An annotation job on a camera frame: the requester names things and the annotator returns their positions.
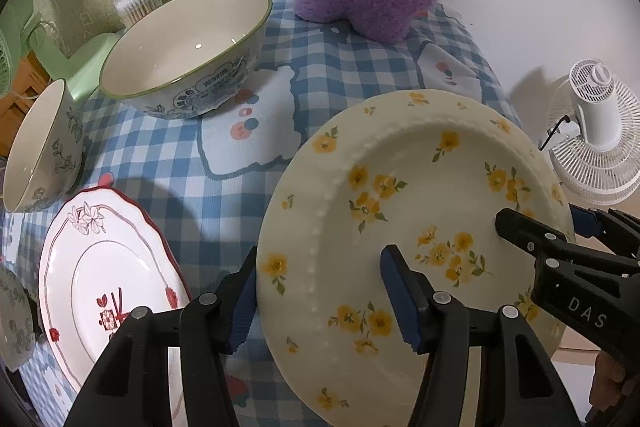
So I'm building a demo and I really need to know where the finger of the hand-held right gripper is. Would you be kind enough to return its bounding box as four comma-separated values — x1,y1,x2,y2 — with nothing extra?
570,207,640,258
495,208,640,360

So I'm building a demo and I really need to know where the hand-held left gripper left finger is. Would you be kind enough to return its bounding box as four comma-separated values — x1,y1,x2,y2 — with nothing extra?
65,247,258,427

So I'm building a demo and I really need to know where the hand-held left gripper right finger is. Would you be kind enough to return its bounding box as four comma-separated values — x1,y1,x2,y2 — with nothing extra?
380,244,583,427

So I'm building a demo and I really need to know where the yellow floral plate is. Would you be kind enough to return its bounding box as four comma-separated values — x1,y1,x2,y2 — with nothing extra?
256,89,576,423

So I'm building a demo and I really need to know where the large green-rimmed bowl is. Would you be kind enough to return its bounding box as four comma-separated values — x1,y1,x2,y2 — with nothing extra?
98,0,274,120

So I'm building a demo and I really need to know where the person's right hand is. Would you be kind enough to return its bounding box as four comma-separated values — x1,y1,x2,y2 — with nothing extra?
592,349,633,414

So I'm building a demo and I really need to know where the white floor fan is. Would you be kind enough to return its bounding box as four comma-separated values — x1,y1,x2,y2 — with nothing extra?
547,59,640,208

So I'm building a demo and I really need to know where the blue checked tablecloth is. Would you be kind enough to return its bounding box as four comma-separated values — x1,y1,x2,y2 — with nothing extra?
0,0,523,427

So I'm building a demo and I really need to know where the red-rimmed white plate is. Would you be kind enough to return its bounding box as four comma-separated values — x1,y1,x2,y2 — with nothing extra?
38,187,193,427

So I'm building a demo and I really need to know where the grey floral plate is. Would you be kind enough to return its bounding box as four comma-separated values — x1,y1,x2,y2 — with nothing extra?
0,264,37,370

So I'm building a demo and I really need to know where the small grey floral bowl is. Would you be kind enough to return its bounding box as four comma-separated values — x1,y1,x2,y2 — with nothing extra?
2,78,85,214

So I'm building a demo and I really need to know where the green desk fan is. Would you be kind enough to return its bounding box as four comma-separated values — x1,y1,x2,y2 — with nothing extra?
0,0,123,104

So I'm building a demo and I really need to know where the cotton swab container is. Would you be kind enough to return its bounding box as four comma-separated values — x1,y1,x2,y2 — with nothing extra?
115,0,153,30

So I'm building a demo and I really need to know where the black fan cable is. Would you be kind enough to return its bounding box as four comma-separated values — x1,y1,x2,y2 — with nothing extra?
537,114,573,152

